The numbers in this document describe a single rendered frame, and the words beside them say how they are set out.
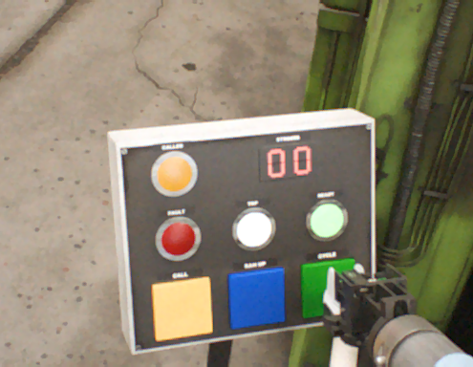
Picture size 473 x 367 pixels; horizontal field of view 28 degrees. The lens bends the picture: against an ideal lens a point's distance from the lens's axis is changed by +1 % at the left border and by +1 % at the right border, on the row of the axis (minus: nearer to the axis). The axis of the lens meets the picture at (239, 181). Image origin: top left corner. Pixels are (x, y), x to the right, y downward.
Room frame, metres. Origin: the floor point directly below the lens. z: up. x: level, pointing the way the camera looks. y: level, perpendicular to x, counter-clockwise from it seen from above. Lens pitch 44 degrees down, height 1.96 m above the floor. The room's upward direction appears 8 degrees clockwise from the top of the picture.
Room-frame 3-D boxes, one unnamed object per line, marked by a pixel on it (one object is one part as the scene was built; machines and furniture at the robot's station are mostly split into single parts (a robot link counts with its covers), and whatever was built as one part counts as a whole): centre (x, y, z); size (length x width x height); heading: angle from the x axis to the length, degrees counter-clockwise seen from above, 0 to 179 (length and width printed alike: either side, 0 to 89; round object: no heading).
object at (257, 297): (0.78, -0.04, 1.01); 0.07 x 0.05 x 0.07; 110
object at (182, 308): (0.74, 0.05, 1.01); 0.07 x 0.05 x 0.07; 110
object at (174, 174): (0.83, 0.08, 1.16); 0.05 x 0.03 x 0.04; 85
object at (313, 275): (0.81, -0.14, 1.01); 0.07 x 0.05 x 0.07; 110
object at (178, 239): (0.79, 0.07, 1.09); 0.05 x 0.03 x 0.04; 85
